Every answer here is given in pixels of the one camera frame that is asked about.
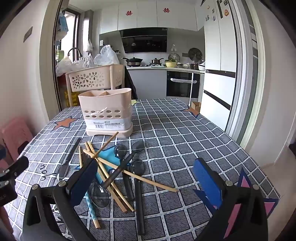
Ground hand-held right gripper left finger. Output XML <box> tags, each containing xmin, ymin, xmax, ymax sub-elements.
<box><xmin>22</xmin><ymin>158</ymin><xmax>99</xmax><ymax>241</ymax></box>

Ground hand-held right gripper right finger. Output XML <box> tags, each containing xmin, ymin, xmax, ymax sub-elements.
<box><xmin>193</xmin><ymin>158</ymin><xmax>270</xmax><ymax>241</ymax></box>

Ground metal spoon with black handle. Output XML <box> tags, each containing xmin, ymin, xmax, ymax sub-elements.
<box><xmin>56</xmin><ymin>138</ymin><xmax>83</xmax><ymax>181</ymax></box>

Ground blue patterned bamboo chopstick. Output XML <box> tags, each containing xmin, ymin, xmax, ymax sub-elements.
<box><xmin>84</xmin><ymin>191</ymin><xmax>101</xmax><ymax>230</ymax></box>

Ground black spoon with brown band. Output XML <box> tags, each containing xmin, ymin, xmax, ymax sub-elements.
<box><xmin>102</xmin><ymin>140</ymin><xmax>147</xmax><ymax>189</ymax></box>

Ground beige plastic utensil holder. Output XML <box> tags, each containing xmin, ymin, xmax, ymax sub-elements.
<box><xmin>78</xmin><ymin>88</ymin><xmax>134</xmax><ymax>137</ymax></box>

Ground pink plastic stool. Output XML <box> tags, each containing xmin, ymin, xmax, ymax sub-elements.
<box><xmin>0</xmin><ymin>117</ymin><xmax>34</xmax><ymax>167</ymax></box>

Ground grey checked tablecloth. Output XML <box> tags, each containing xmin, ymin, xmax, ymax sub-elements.
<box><xmin>5</xmin><ymin>98</ymin><xmax>281</xmax><ymax>241</ymax></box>

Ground yellow crate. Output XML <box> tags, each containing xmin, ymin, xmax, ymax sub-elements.
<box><xmin>65</xmin><ymin>91</ymin><xmax>80</xmax><ymax>107</ymax></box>

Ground black built-in oven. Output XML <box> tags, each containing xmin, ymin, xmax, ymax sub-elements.
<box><xmin>166</xmin><ymin>71</ymin><xmax>201</xmax><ymax>99</ymax></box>

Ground beige perforated basket cart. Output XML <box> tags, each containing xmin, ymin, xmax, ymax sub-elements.
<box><xmin>65</xmin><ymin>64</ymin><xmax>125</xmax><ymax>107</ymax></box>

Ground clear plastic bag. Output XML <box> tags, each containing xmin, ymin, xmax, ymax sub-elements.
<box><xmin>73</xmin><ymin>56</ymin><xmax>95</xmax><ymax>70</ymax></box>
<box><xmin>55</xmin><ymin>57</ymin><xmax>73</xmax><ymax>76</ymax></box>

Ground dark hanging cloth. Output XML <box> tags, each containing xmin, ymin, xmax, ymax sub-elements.
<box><xmin>124</xmin><ymin>66</ymin><xmax>138</xmax><ymax>100</ymax></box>

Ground grey base cabinet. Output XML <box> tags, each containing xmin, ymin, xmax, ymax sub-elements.
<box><xmin>127</xmin><ymin>70</ymin><xmax>167</xmax><ymax>100</ymax></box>

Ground white kitchen countertop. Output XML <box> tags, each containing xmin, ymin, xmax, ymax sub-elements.
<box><xmin>127</xmin><ymin>65</ymin><xmax>205</xmax><ymax>74</ymax></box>

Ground white refrigerator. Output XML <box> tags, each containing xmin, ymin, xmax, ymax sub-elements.
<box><xmin>200</xmin><ymin>0</ymin><xmax>238</xmax><ymax>131</ymax></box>

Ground black kitchen faucet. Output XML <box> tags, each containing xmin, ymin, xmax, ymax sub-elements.
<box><xmin>68</xmin><ymin>47</ymin><xmax>83</xmax><ymax>61</ymax></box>

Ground large round metal strainer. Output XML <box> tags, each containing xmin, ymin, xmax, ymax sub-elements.
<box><xmin>188</xmin><ymin>47</ymin><xmax>203</xmax><ymax>61</ymax></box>

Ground white plastic bag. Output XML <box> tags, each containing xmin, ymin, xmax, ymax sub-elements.
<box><xmin>94</xmin><ymin>45</ymin><xmax>120</xmax><ymax>66</ymax></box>

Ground black wok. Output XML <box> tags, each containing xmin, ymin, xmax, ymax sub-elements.
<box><xmin>122</xmin><ymin>57</ymin><xmax>144</xmax><ymax>67</ymax></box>

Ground blue and white package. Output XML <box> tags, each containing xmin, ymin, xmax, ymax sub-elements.
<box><xmin>58</xmin><ymin>13</ymin><xmax>69</xmax><ymax>33</ymax></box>

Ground black range hood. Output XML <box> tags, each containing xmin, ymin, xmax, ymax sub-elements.
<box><xmin>120</xmin><ymin>28</ymin><xmax>168</xmax><ymax>54</ymax></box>

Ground white upper cabinets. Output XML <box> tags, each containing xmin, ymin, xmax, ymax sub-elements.
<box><xmin>99</xmin><ymin>0</ymin><xmax>204</xmax><ymax>35</ymax></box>

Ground white mop handle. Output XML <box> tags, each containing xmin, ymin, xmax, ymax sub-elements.
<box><xmin>189</xmin><ymin>72</ymin><xmax>194</xmax><ymax>109</ymax></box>

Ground grey wall switch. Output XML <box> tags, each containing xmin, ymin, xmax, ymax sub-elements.
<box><xmin>23</xmin><ymin>27</ymin><xmax>33</xmax><ymax>43</ymax></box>

